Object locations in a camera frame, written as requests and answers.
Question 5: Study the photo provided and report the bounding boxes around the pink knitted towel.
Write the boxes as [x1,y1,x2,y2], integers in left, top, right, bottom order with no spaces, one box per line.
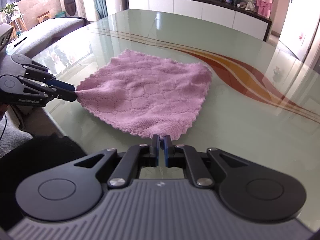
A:
[76,50,212,140]

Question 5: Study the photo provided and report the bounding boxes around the grey sofa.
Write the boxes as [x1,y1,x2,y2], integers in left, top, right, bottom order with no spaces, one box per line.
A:
[6,17,90,58]

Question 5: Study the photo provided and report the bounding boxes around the white washing machine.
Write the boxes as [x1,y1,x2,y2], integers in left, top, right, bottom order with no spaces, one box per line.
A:
[60,0,86,18]

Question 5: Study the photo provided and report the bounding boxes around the white dark-topped sideboard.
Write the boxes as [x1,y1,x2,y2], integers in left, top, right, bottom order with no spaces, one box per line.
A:
[126,0,272,42]

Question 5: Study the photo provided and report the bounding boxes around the white door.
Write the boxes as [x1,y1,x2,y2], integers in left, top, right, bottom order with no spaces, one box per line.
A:
[279,0,319,61]

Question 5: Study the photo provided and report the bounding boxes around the pink gift box with bow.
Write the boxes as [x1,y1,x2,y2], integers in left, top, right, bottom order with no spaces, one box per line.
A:
[256,0,273,18]

